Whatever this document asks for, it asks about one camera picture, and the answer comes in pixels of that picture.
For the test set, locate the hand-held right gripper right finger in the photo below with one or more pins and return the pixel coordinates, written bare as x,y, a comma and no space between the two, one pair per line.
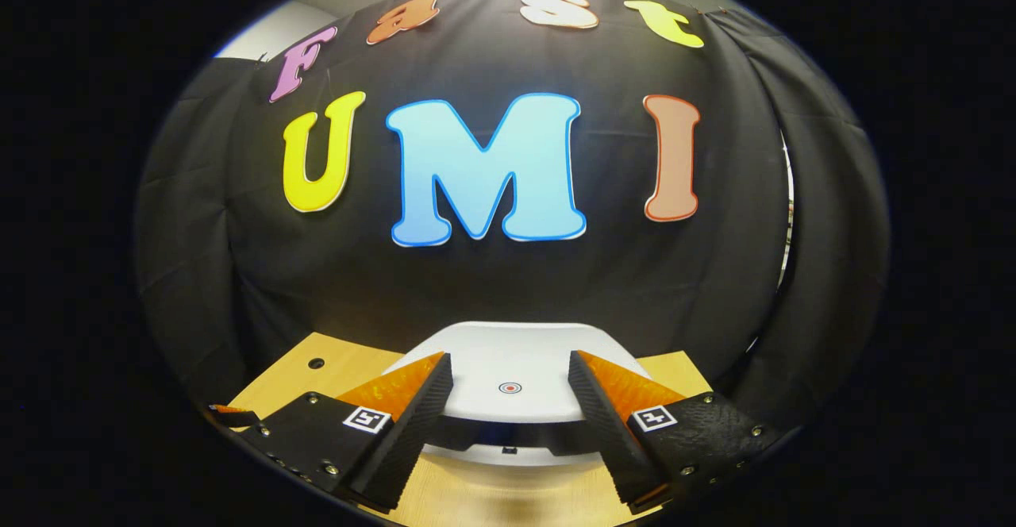
607,444

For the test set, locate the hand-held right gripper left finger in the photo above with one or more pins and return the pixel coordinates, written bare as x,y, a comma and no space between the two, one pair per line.
413,436

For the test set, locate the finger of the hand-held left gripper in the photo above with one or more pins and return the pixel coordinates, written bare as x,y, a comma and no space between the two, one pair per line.
234,417

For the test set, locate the white desktop garbage bin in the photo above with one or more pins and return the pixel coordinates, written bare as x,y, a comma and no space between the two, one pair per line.
508,352

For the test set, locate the wooden desktop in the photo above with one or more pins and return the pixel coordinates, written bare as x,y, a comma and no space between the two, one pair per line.
294,384

